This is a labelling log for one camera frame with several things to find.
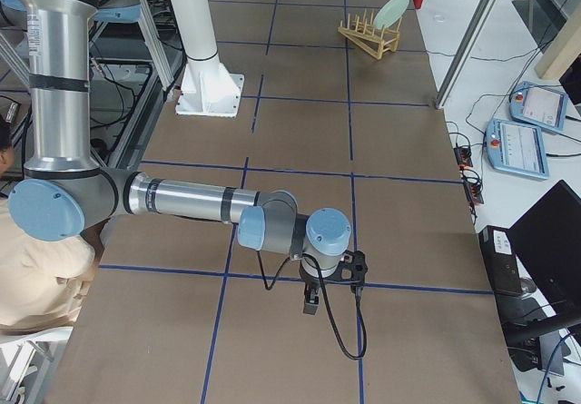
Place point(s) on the black monitor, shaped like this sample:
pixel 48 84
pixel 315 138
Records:
pixel 546 239

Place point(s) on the far blue teach pendant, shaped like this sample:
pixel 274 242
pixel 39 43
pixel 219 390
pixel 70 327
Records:
pixel 539 105

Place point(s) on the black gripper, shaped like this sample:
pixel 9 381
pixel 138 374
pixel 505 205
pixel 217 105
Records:
pixel 312 282

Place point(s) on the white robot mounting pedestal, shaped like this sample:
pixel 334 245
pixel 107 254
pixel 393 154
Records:
pixel 207 88

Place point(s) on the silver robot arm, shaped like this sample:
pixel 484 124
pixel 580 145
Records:
pixel 65 190

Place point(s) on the orange black usb hub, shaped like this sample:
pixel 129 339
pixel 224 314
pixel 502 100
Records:
pixel 472 181

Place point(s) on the near blue teach pendant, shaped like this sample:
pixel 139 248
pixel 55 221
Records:
pixel 516 148

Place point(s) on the black desktop computer box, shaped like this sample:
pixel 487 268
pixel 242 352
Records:
pixel 500 261

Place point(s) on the aluminium frame post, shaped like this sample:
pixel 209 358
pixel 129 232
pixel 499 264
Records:
pixel 475 26

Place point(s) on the blue teach pendant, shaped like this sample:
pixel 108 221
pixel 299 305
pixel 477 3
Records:
pixel 539 105
pixel 516 148

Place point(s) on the light green ceramic plate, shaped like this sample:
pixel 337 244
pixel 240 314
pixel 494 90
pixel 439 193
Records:
pixel 390 13

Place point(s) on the person in beige clothes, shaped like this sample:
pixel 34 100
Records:
pixel 44 283

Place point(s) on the wooden dish rack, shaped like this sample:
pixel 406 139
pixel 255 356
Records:
pixel 372 35

